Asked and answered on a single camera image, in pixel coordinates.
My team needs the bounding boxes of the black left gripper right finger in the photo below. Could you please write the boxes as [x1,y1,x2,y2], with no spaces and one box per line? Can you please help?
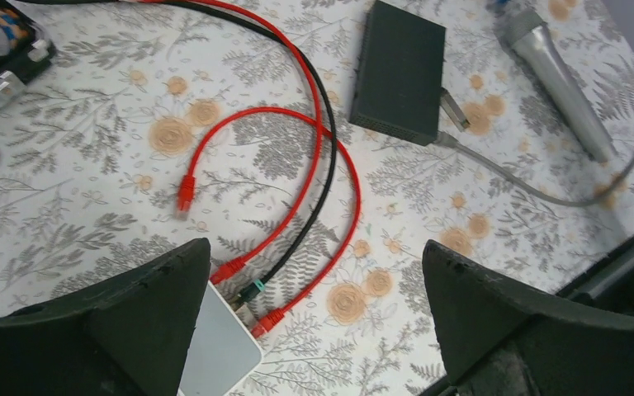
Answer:
[422,240,634,395]

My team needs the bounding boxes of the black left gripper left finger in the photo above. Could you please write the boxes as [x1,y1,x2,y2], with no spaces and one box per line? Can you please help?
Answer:
[0,238,211,395]

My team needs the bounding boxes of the white router box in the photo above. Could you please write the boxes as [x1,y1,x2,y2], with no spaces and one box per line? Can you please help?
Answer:
[177,285,263,396]

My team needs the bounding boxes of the long red ethernet cable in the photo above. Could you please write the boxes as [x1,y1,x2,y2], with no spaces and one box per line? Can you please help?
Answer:
[120,0,326,286]

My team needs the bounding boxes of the black ethernet cable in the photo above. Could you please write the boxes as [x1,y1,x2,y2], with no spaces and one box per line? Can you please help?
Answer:
[18,0,338,305]

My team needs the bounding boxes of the short red ethernet cable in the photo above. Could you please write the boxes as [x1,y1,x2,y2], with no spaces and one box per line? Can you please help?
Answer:
[175,106,363,340]

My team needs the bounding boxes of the grey cable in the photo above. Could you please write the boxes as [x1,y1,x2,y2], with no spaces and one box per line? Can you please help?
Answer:
[434,120,634,209]

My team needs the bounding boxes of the black network switch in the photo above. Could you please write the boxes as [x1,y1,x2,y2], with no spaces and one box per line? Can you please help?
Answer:
[348,1,446,146]

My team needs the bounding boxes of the silver microphone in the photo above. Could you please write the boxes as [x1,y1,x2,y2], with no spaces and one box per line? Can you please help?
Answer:
[500,8,614,163]

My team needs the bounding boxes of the small metal coupler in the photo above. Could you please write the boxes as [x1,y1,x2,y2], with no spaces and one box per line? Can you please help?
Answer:
[440,88,470,131]

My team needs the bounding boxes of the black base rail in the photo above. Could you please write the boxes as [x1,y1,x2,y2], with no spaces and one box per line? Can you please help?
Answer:
[427,236,634,395]

